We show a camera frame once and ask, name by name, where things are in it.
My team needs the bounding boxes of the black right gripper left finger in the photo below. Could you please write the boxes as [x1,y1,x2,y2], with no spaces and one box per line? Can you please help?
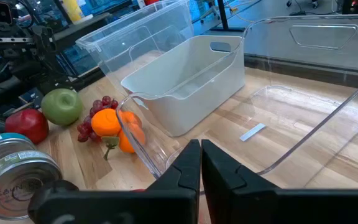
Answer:
[27,139,202,224]

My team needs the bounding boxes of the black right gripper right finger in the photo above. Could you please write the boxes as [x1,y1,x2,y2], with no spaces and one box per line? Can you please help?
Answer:
[201,139,358,224]

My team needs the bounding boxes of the green apple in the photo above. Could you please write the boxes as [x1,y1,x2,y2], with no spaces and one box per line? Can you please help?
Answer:
[40,88,84,127]

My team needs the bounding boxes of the tin can with teal label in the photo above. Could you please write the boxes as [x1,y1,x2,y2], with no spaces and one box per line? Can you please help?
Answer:
[0,133,37,177]

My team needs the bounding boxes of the red grape bunch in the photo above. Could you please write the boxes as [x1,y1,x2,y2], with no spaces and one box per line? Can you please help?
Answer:
[76,95,119,143]

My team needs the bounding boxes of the orange mandarins with leaf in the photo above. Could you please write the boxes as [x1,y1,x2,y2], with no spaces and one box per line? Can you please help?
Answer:
[91,108,147,161]

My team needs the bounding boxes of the tin can with peach label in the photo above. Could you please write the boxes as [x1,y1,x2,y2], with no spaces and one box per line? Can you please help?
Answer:
[0,150,63,221]

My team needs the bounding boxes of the yellow wipes canister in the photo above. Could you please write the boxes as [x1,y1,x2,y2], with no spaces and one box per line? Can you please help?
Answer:
[62,0,85,24]

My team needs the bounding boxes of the grey side desk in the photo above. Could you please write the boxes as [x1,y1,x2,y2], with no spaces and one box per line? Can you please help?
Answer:
[53,12,113,43]

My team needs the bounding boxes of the white rectangular sticker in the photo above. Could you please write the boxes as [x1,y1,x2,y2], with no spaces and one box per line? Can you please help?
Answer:
[239,123,266,142]

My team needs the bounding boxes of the low clear plastic bin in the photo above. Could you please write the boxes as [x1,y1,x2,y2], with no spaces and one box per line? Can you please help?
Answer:
[116,14,358,190]

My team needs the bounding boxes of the tall clear plastic bin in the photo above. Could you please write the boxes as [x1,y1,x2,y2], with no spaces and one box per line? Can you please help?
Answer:
[75,0,195,97]

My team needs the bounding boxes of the black stand pole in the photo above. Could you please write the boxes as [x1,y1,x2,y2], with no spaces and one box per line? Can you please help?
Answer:
[209,0,245,32]

